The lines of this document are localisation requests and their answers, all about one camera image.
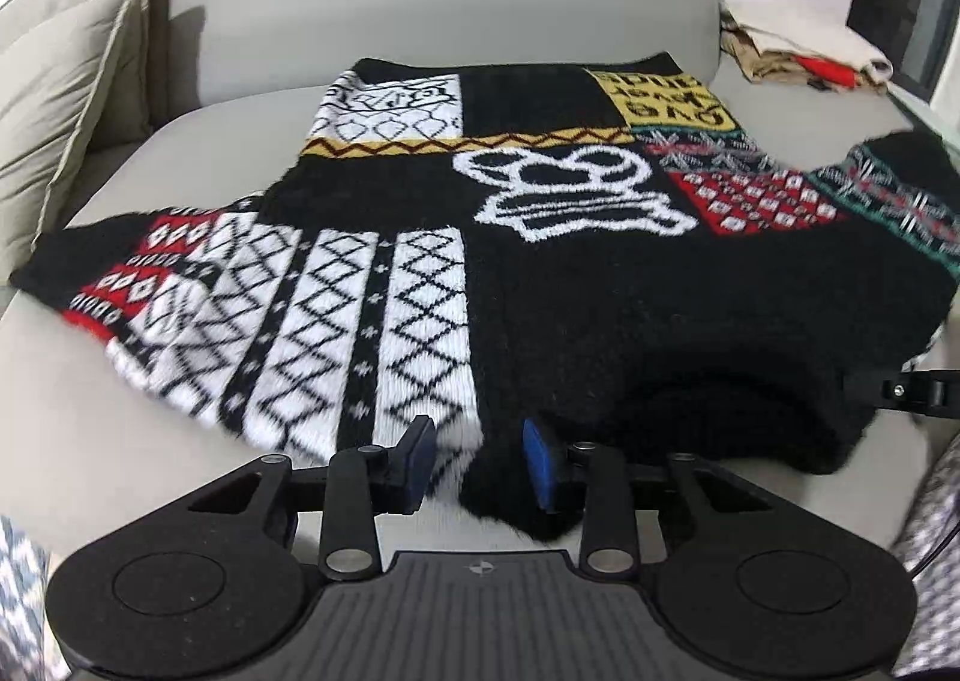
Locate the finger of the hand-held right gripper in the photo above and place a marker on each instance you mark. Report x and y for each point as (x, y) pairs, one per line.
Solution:
(892, 392)

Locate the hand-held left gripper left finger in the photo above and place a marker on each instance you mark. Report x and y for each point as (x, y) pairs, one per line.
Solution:
(420, 460)

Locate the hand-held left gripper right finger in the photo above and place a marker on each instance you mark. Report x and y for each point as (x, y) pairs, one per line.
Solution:
(541, 463)

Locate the black patterned knit sweater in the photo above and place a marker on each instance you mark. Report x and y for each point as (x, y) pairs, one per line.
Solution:
(570, 291)

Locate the pile of folded clothes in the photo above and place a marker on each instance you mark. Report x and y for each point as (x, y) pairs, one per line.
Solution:
(802, 28)

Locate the folded red garment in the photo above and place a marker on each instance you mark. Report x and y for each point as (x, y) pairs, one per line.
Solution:
(825, 70)

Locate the grey sofa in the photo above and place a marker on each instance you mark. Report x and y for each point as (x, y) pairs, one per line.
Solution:
(90, 411)

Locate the folded beige garment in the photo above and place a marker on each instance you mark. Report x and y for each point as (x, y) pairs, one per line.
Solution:
(757, 62)

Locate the blue white triangle rug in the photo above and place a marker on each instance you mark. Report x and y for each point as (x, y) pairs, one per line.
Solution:
(26, 598)

